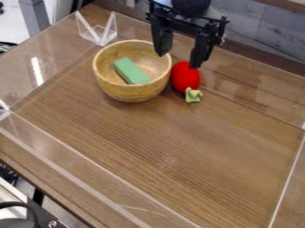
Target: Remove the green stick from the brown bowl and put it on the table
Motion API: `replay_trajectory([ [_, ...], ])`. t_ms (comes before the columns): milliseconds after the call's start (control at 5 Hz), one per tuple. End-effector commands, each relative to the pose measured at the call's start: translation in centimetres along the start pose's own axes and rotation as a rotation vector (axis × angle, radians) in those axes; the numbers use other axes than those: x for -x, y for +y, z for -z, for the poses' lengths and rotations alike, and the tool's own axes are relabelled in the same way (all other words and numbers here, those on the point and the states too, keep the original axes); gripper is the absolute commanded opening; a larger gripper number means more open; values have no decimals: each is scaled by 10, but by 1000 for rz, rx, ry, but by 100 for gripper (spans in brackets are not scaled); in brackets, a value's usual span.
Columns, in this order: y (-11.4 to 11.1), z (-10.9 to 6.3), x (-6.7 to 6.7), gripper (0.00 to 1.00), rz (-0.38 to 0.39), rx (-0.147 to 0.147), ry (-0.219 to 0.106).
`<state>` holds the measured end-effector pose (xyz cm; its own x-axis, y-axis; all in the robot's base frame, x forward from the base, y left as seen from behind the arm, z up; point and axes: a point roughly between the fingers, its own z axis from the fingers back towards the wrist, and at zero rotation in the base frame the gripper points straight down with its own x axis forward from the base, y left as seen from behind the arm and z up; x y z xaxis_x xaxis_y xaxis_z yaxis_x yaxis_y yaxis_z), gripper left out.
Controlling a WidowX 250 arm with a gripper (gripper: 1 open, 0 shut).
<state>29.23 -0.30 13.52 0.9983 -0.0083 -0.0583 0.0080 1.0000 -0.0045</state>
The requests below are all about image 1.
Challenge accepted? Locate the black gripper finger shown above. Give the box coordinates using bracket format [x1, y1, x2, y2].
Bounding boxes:
[151, 18, 172, 57]
[190, 33, 212, 69]

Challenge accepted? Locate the brown wooden bowl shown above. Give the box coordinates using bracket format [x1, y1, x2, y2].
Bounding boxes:
[92, 39, 172, 102]

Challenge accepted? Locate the red plush strawberry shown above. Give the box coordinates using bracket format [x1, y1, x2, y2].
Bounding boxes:
[170, 61, 202, 103]

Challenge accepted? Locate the black table leg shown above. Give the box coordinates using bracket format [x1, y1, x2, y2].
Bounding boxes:
[32, 189, 44, 206]

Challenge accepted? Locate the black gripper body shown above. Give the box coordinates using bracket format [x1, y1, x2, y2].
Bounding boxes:
[147, 0, 228, 45]

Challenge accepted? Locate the clear acrylic tray wall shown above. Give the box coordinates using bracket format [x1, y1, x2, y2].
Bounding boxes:
[0, 17, 305, 228]

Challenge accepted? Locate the black cable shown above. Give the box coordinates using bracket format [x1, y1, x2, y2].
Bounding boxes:
[0, 200, 40, 228]

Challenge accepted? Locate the green rectangular stick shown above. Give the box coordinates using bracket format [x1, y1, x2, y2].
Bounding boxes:
[113, 57, 151, 85]

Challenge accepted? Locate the clear acrylic corner bracket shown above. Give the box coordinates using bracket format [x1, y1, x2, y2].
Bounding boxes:
[75, 12, 117, 47]

